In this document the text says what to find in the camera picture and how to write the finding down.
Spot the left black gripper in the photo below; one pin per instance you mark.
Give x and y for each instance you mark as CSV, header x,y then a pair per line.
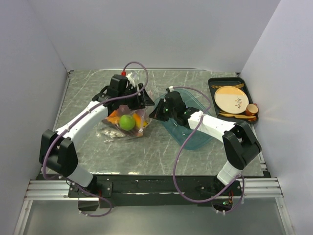
x,y
139,103

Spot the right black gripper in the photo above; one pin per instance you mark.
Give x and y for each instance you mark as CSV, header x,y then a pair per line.
x,y
157,113

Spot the orange mango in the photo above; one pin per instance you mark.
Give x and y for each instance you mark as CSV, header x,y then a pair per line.
x,y
140,123

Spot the green apple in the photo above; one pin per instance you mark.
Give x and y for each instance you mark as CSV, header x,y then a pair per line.
x,y
127,122

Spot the clear zip top bag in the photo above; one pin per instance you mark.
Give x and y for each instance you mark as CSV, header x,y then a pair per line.
x,y
122,110

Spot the teal transparent food tray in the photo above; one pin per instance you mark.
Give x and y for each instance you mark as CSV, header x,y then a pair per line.
x,y
180,133

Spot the grey toy fish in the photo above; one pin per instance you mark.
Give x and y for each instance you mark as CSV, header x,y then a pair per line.
x,y
112,133

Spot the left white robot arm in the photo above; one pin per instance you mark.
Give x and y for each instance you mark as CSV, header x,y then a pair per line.
x,y
57,151

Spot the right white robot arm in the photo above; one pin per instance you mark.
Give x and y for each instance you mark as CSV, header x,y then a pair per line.
x,y
240,144

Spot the cream and orange plate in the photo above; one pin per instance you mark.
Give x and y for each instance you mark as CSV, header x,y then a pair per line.
x,y
231,100

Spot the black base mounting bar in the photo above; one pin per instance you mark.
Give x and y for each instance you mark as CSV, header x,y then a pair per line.
x,y
146,190

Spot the wooden fork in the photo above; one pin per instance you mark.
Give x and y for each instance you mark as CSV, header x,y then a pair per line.
x,y
236,86

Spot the black serving tray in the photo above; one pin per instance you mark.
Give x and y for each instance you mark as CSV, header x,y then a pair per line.
x,y
229,81

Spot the small brown ceramic cup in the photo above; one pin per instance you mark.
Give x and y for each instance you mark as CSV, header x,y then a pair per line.
x,y
251,109

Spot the aluminium rail frame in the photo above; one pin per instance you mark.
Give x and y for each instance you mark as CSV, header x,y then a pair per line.
x,y
39,190

